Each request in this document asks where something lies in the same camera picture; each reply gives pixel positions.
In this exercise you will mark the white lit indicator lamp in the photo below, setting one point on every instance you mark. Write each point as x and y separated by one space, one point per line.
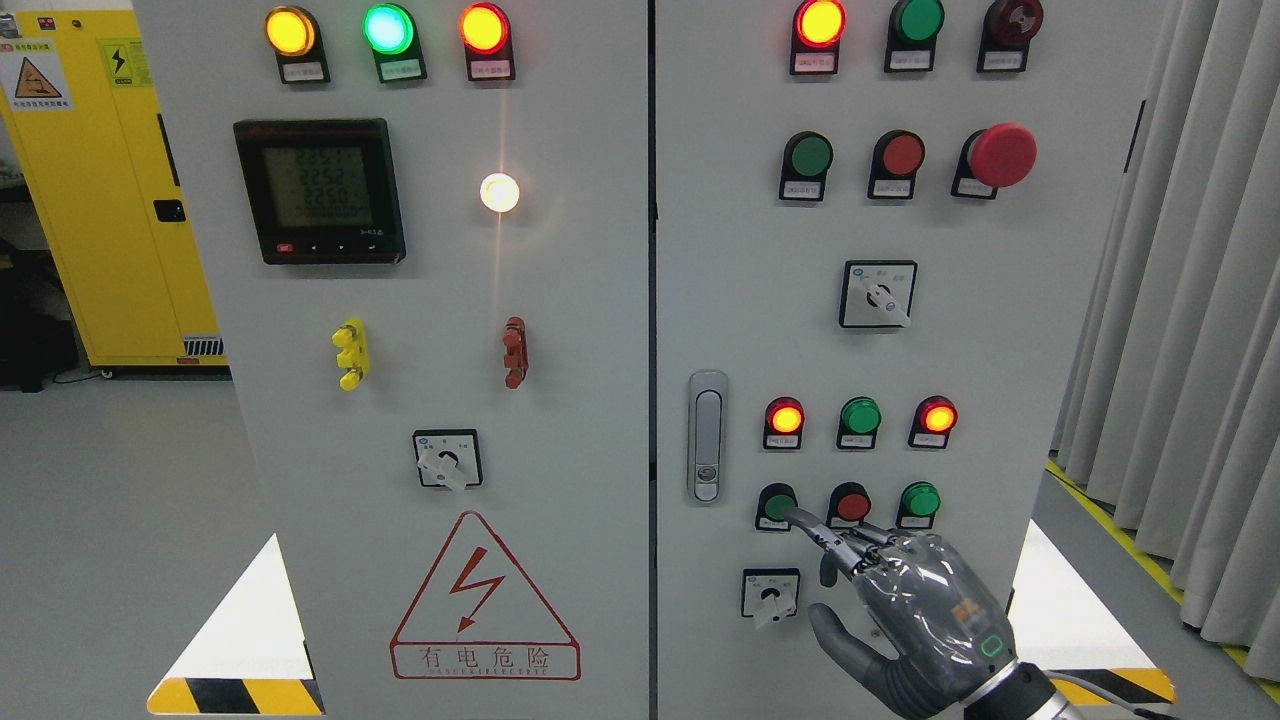
499 192

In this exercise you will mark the red emergency stop mushroom button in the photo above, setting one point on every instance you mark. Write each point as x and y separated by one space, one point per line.
994 158

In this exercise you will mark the lower green indicator lamp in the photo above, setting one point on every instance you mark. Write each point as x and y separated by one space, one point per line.
858 424

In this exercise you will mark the red terminal connector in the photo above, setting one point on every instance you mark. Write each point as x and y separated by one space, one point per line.
516 352

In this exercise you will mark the red indicator lamp top left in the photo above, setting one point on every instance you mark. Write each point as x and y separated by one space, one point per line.
486 37

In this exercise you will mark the black digital power meter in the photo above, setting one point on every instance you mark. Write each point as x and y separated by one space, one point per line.
322 191

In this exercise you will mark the grey electrical control cabinet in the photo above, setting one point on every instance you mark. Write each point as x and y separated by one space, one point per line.
649 244

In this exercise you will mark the yellow indicator lamp top left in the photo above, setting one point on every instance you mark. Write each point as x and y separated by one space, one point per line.
295 37

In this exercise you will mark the green indicator lamp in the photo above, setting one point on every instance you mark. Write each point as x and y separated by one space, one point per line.
394 41
911 36
858 424

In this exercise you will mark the red electric hazard warning sign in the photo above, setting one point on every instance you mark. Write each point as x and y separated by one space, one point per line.
478 616

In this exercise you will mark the grey pleated curtain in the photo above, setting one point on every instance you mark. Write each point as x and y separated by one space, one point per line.
1172 414

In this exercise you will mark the lower red push button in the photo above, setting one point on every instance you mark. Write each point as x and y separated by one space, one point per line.
849 504

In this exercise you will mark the green indicator lamp top right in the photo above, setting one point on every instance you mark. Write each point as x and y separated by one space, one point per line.
911 36

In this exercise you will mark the lower right green push button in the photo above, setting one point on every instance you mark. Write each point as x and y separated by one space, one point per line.
918 506

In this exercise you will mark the red indicator lamp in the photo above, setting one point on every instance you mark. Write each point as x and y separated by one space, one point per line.
816 32
784 420
486 37
932 423

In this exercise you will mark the yellow terminal connector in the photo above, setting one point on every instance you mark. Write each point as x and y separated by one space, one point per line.
353 353

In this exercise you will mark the red indicator lamp top right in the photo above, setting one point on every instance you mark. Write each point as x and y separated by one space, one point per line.
816 32

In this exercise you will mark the lower right red indicator lamp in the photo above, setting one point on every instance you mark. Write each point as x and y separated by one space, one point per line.
932 423

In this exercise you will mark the yellow safety storage cabinet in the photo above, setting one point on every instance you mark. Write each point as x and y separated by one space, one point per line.
80 103

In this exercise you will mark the upper green push button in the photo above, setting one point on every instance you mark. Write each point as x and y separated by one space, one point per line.
806 159

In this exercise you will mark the lower left red indicator lamp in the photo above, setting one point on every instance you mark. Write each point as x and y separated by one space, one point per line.
784 420

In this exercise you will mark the red push button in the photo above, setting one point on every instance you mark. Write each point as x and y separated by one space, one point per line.
896 158
849 504

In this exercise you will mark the robot forearm wrist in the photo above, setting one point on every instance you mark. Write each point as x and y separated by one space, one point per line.
1021 691

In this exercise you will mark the silver cabinet door handle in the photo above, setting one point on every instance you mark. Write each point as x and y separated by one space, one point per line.
706 392

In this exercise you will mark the dark red buzzer lamp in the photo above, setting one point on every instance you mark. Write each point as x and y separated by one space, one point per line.
1007 29

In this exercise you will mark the upper right rotary selector switch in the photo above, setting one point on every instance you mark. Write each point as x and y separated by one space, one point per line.
877 294

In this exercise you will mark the left panel rotary selector switch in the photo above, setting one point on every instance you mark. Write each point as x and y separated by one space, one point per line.
448 458

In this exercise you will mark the lower white rotary selector switch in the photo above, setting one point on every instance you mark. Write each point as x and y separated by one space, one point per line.
769 595

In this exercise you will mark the grey robotic humanoid hand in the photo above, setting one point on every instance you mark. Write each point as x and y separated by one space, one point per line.
953 637

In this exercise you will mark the green indicator lamp top left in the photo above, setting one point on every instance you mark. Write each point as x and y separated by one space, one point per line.
394 41

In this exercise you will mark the green push button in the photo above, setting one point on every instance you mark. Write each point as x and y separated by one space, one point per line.
918 506
806 159

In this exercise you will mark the upper red push button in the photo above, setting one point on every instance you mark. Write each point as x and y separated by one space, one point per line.
896 158

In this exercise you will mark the green start button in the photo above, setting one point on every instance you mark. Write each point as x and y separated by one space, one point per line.
773 502

